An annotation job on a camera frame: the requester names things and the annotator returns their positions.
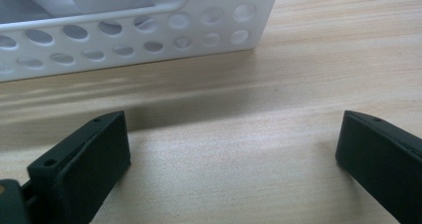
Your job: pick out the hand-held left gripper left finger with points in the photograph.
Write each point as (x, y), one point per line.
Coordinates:
(83, 171)

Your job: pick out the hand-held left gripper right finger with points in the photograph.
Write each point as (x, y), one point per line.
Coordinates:
(381, 164)

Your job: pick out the white perforated plastic basket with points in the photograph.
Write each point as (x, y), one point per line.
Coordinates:
(199, 48)

